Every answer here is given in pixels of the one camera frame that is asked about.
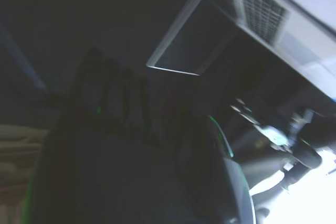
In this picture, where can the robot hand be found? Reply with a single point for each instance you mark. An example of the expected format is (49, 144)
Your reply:
(131, 176)

